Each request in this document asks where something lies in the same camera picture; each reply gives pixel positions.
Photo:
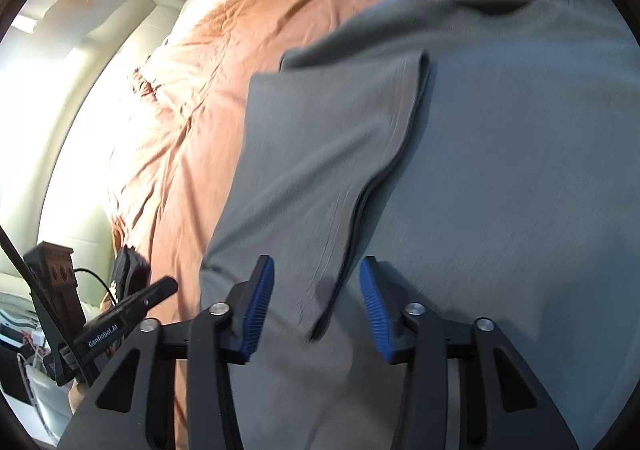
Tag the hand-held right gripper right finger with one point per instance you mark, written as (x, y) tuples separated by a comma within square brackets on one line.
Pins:
[(375, 305)]

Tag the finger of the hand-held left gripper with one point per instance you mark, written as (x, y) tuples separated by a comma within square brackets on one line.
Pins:
[(129, 275)]

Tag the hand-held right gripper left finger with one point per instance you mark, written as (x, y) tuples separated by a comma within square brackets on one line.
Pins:
[(260, 300)]

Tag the grey t-shirt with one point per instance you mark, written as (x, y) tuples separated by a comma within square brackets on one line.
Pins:
[(475, 154)]

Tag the white plastic container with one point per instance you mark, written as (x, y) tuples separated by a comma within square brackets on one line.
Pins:
[(45, 400)]

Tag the orange blanket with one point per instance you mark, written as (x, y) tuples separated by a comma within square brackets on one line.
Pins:
[(210, 94)]

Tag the cream padded headboard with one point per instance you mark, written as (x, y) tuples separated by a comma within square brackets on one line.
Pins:
[(125, 39)]

